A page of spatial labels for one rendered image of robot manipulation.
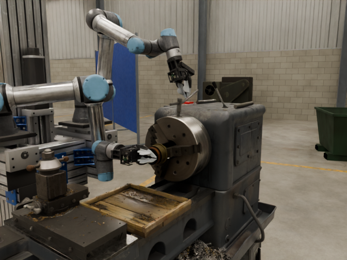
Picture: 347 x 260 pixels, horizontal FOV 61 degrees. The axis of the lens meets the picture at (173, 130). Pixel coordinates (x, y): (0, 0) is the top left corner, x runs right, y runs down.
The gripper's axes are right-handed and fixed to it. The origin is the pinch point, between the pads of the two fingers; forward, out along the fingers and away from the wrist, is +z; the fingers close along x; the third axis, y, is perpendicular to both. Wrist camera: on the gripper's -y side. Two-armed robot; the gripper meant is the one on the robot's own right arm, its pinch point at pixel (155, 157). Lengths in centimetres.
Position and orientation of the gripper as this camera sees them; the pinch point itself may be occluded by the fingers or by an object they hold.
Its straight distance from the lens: 126.0
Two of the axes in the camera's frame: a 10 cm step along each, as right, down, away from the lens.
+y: -5.9, 1.4, -8.0
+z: 8.1, 1.0, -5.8
